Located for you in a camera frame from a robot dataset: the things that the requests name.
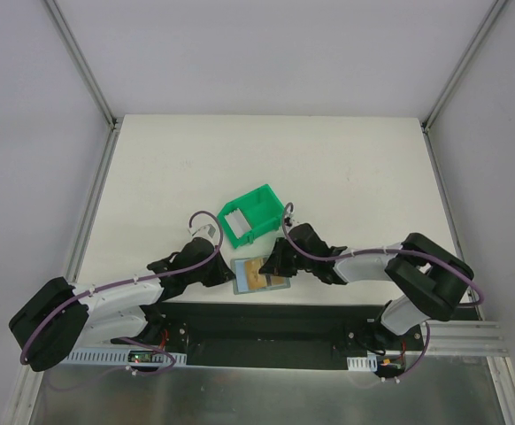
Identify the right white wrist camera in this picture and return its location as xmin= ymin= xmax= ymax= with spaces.
xmin=282 ymin=212 xmax=293 ymax=228

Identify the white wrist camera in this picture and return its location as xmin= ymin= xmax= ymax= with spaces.
xmin=190 ymin=224 xmax=217 ymax=241
xmin=282 ymin=212 xmax=293 ymax=228

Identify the aluminium front rail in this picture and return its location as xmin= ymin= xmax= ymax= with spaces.
xmin=427 ymin=321 xmax=509 ymax=357

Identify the green plastic bin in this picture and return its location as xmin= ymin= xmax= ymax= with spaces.
xmin=218 ymin=184 xmax=284 ymax=249

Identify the left aluminium frame post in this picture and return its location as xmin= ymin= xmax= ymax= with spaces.
xmin=40 ymin=0 xmax=124 ymax=132

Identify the gold credit card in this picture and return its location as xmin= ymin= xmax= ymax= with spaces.
xmin=266 ymin=275 xmax=290 ymax=287
xmin=244 ymin=258 xmax=267 ymax=290

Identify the left white cable duct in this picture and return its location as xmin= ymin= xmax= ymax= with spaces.
xmin=61 ymin=348 xmax=187 ymax=367

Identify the aluminium frame post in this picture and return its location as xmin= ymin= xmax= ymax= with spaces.
xmin=419 ymin=0 xmax=513 ymax=134
xmin=40 ymin=0 xmax=124 ymax=132

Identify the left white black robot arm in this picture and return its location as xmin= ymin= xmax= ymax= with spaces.
xmin=9 ymin=237 xmax=234 ymax=372

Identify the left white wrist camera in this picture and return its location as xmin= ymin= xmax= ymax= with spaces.
xmin=190 ymin=224 xmax=217 ymax=241

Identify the right white cable duct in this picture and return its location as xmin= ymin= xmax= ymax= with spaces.
xmin=347 ymin=355 xmax=378 ymax=373

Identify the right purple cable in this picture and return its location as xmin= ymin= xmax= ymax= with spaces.
xmin=282 ymin=202 xmax=484 ymax=307

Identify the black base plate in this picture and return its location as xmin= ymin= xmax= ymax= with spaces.
xmin=136 ymin=302 xmax=423 ymax=370

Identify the sage green card holder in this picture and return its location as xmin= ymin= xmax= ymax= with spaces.
xmin=231 ymin=257 xmax=290 ymax=295

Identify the right aluminium frame post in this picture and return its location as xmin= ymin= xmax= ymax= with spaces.
xmin=419 ymin=0 xmax=513 ymax=134

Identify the white cable duct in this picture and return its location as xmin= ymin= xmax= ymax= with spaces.
xmin=61 ymin=348 xmax=187 ymax=367
xmin=347 ymin=355 xmax=378 ymax=373

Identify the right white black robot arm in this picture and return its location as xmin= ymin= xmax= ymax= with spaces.
xmin=259 ymin=223 xmax=474 ymax=350

